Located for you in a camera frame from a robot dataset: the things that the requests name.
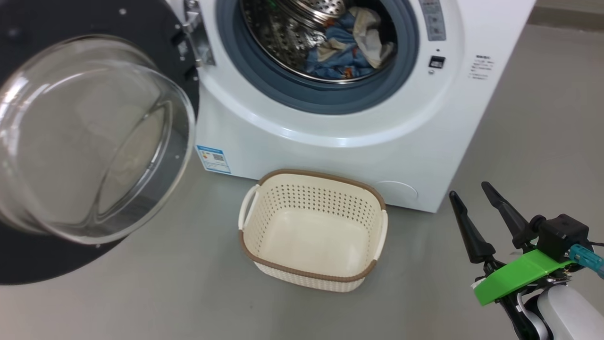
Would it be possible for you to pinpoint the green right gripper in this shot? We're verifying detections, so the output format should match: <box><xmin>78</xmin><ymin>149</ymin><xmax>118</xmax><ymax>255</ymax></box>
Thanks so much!
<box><xmin>448</xmin><ymin>181</ymin><xmax>579</xmax><ymax>340</ymax></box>

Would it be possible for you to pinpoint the grey rubber door gasket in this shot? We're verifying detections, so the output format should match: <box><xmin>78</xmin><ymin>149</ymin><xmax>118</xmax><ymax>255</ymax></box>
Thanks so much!
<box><xmin>216</xmin><ymin>0</ymin><xmax>419</xmax><ymax>115</ymax></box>

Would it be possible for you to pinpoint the metal door hinge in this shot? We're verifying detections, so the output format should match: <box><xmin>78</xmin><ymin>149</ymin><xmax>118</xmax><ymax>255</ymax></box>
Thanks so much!
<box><xmin>182</xmin><ymin>0</ymin><xmax>217</xmax><ymax>67</ymax></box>

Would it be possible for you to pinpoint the stainless steel washing machine drum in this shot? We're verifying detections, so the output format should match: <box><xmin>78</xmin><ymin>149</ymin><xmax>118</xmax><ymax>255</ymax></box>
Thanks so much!
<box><xmin>240</xmin><ymin>0</ymin><xmax>399</xmax><ymax>85</ymax></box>

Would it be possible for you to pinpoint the white front-load washing machine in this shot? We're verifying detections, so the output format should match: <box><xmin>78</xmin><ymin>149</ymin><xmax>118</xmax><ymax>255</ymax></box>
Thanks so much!
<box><xmin>165</xmin><ymin>0</ymin><xmax>537</xmax><ymax>213</ymax></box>

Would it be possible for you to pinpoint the cream perforated laundry basket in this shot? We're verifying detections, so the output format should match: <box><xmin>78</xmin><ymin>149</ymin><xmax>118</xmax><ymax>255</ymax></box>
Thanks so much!
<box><xmin>238</xmin><ymin>169</ymin><xmax>388</xmax><ymax>293</ymax></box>

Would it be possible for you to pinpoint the blue energy label sticker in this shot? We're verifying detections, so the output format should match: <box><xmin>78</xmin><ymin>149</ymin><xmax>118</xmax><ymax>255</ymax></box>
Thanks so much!
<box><xmin>196</xmin><ymin>144</ymin><xmax>232</xmax><ymax>175</ymax></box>

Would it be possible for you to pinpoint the grey warning label sticker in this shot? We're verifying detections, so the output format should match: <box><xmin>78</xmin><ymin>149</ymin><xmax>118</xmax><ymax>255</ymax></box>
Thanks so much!
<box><xmin>419</xmin><ymin>0</ymin><xmax>447</xmax><ymax>42</ymax></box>

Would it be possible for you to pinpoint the round white filter cover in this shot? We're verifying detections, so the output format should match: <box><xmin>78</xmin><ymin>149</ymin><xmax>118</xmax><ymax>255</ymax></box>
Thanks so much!
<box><xmin>375</xmin><ymin>180</ymin><xmax>419</xmax><ymax>205</ymax></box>

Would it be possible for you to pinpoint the teal cable connector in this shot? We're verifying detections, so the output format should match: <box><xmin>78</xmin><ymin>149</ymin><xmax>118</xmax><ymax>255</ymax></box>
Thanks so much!
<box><xmin>569</xmin><ymin>244</ymin><xmax>604</xmax><ymax>280</ymax></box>

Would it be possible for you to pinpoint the black round glass washer door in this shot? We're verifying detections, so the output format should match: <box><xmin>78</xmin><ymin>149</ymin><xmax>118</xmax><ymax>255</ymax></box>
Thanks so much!
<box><xmin>0</xmin><ymin>0</ymin><xmax>201</xmax><ymax>285</ymax></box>

